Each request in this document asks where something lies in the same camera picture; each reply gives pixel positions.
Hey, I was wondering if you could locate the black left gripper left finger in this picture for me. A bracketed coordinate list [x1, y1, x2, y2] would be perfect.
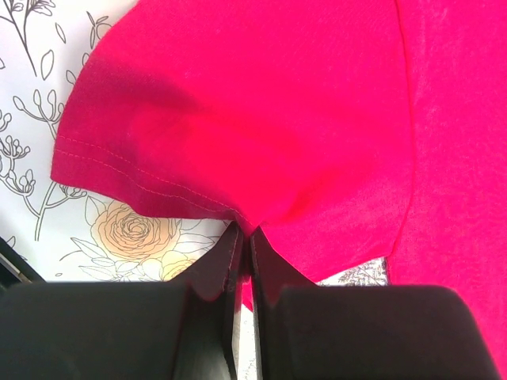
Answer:
[1, 223, 243, 379]

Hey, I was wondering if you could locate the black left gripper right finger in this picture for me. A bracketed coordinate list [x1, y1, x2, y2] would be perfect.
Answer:
[250, 230, 500, 379]

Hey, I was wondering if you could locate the magenta t-shirt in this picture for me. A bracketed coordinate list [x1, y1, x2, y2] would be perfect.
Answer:
[51, 1, 506, 373]

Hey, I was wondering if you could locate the floral patterned tablecloth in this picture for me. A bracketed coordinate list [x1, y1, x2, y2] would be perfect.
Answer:
[1, 1, 227, 283]

